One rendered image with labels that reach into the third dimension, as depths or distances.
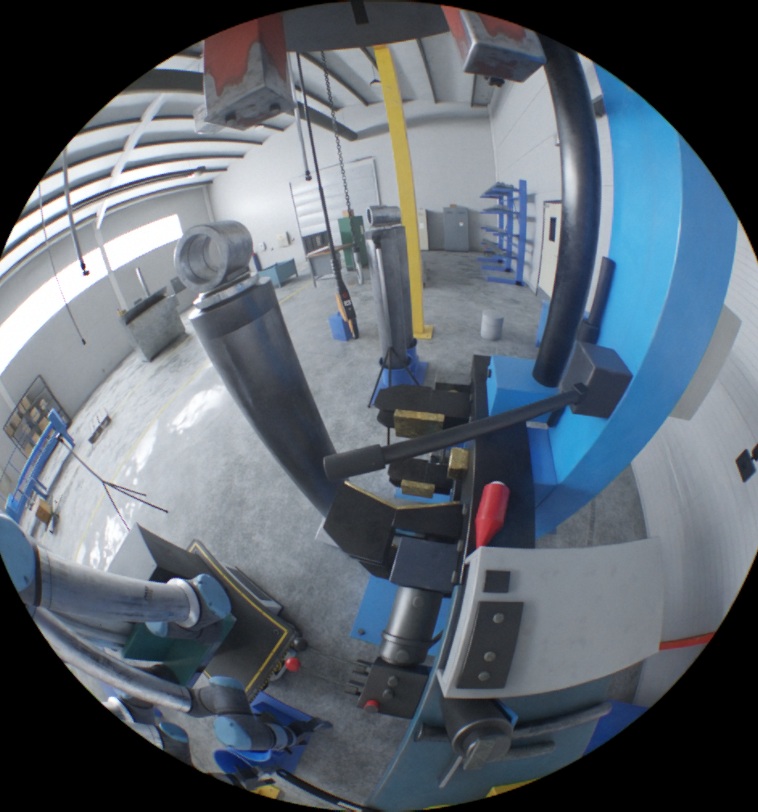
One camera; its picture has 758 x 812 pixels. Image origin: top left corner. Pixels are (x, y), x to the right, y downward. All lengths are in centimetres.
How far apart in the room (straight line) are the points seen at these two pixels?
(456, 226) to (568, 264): 999
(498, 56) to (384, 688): 102
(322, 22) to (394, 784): 146
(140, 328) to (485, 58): 801
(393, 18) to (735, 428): 221
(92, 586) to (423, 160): 1162
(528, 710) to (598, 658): 19
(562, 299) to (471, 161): 1083
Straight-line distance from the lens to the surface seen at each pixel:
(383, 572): 103
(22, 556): 54
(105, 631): 127
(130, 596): 66
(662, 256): 42
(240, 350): 54
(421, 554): 53
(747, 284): 215
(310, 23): 78
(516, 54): 48
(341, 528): 60
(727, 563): 206
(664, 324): 42
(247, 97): 47
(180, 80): 597
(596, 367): 38
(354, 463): 23
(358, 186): 1168
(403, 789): 70
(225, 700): 76
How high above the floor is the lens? 155
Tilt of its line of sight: 44 degrees down
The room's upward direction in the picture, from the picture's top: 10 degrees counter-clockwise
